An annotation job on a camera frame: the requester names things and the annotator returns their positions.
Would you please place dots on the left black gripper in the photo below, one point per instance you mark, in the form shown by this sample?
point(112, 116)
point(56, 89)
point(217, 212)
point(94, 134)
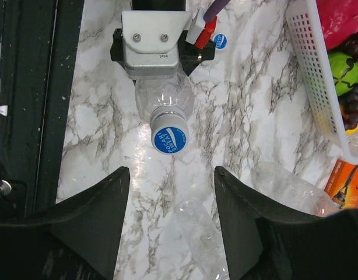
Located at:
point(183, 56)

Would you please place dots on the clear plastic bottle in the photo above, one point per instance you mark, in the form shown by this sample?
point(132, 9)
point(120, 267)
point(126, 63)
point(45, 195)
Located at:
point(203, 238)
point(286, 188)
point(175, 91)

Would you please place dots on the black mounting rail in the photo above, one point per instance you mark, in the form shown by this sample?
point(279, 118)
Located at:
point(38, 46)

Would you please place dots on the red dragon fruit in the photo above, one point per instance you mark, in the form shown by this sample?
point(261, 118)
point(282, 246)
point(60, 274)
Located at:
point(339, 20)

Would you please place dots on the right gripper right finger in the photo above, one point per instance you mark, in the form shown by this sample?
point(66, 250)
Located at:
point(264, 239)

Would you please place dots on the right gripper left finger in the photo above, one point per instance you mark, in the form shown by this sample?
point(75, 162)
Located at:
point(77, 238)

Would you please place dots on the white plastic basket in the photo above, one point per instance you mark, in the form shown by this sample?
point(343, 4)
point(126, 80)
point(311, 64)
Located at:
point(305, 30)

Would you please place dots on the green toy fruit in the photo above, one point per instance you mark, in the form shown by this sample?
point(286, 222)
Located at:
point(344, 72)

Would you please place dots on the dark purple grape bunch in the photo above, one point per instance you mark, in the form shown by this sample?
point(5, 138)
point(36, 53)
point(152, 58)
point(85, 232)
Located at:
point(350, 99)

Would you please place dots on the orange razor box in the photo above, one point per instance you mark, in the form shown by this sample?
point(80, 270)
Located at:
point(342, 185)

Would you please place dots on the blue bottle cap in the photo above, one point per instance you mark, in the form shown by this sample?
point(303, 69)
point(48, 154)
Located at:
point(220, 40)
point(169, 129)

